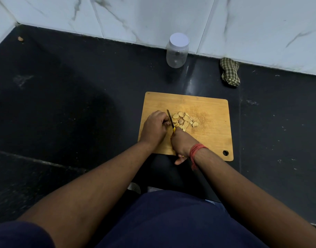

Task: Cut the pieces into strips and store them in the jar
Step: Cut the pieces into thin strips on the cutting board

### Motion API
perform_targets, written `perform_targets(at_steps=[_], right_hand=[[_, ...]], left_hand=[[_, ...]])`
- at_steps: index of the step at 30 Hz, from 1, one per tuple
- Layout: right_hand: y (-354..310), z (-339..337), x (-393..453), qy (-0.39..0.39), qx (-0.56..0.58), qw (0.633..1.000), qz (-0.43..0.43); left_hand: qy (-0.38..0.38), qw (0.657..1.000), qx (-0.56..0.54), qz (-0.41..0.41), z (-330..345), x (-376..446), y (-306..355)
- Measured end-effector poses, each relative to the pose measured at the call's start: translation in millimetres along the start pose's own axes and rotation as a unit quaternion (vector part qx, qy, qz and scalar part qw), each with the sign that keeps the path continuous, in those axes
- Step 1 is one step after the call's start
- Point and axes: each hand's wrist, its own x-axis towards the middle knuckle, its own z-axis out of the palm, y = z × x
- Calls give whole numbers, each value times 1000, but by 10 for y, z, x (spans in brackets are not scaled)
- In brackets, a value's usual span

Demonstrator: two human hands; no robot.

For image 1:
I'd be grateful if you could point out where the red thread wristband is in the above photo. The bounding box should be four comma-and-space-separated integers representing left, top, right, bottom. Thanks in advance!
189, 143, 209, 171

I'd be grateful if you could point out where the yellow-handled kitchen knife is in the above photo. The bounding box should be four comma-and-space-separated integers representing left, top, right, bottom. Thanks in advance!
166, 109, 176, 134

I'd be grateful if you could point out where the person's left forearm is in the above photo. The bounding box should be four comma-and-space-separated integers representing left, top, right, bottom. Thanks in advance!
17, 141, 160, 248

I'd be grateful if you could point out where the green checked cloth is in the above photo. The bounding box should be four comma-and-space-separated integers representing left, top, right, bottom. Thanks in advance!
220, 57, 241, 87

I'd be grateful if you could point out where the person's right forearm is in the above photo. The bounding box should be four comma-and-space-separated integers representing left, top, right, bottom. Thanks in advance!
192, 147, 316, 248

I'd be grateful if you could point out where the clear plastic jar white lid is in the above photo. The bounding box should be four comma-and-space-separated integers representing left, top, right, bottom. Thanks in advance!
166, 33, 190, 69

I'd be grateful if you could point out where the pile of ginger slices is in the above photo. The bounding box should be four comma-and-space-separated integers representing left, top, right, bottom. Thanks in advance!
172, 112, 199, 132

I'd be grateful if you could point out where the wooden cutting board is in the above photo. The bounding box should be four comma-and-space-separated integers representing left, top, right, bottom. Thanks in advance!
137, 91, 234, 162

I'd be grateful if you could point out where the navy blue shirt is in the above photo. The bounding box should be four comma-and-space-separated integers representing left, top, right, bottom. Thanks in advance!
0, 190, 270, 248

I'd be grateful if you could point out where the person's right hand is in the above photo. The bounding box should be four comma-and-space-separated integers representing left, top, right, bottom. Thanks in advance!
170, 126, 200, 166

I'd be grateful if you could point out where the person's left hand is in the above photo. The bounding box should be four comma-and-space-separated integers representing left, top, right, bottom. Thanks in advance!
139, 110, 171, 151

